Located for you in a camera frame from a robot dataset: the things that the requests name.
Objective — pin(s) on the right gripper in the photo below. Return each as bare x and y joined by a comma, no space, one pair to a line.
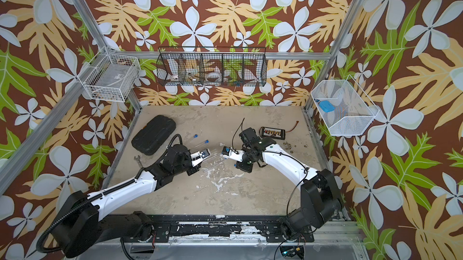
245,167

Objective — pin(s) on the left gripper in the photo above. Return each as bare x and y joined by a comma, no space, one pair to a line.
196,168

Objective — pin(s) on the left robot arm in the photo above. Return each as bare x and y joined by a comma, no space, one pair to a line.
87,219

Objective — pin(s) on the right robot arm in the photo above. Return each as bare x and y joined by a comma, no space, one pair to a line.
320,196

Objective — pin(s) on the black tool case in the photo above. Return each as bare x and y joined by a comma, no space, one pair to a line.
151,137

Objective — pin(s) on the metal wrench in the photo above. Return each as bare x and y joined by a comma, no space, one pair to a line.
138,160

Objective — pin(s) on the blue item in basket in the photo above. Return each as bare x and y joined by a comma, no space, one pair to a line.
326,106

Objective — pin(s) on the white mesh basket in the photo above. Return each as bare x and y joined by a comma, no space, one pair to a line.
354,109

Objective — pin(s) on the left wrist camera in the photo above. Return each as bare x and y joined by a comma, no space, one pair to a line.
198,157

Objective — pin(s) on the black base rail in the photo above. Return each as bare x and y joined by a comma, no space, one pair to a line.
266,228

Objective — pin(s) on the black wire basket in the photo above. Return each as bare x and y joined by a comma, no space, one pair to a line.
215,66

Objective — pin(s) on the white wire basket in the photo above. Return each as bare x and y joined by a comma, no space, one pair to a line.
111,77

